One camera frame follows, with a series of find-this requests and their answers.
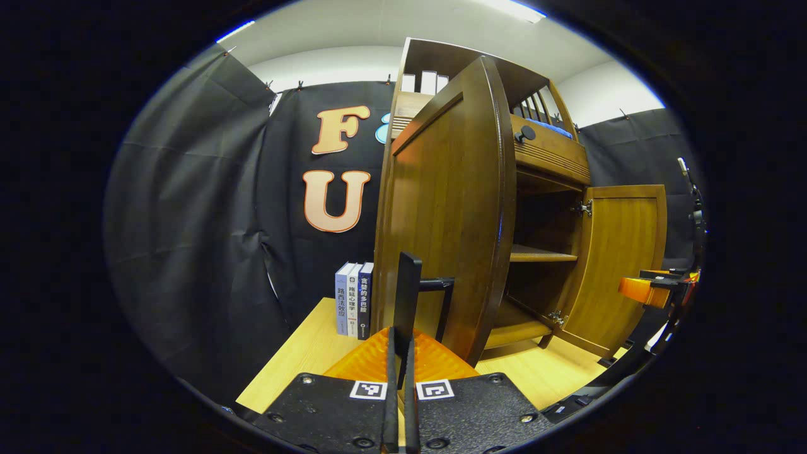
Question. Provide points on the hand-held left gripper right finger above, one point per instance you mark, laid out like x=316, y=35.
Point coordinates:
x=410, y=416

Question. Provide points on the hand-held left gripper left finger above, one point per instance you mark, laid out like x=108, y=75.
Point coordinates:
x=391, y=410

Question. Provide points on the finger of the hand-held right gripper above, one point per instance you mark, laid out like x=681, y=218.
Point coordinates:
x=640, y=291
x=668, y=275

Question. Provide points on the wooden shoe cabinet door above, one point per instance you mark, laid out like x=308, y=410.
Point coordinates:
x=618, y=265
x=441, y=208

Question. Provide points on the wooden double-door shoe cabinet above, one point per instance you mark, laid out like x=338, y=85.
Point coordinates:
x=542, y=252

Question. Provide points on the wooden cabinet drawer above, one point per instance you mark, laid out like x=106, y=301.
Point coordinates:
x=555, y=154

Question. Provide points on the dark blue paperback book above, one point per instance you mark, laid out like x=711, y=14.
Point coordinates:
x=365, y=302

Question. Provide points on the white grey paperback book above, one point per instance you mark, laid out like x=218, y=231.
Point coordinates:
x=354, y=306

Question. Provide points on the blue folded cloth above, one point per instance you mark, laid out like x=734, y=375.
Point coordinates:
x=551, y=128

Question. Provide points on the black round drawer knob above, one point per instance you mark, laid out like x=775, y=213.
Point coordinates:
x=524, y=133

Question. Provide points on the black backdrop cloth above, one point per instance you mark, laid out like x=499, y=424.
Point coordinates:
x=189, y=221

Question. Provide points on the ceiling light panel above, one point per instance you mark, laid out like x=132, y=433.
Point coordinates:
x=514, y=9

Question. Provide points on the ceiling light tube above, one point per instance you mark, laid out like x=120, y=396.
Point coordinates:
x=236, y=31

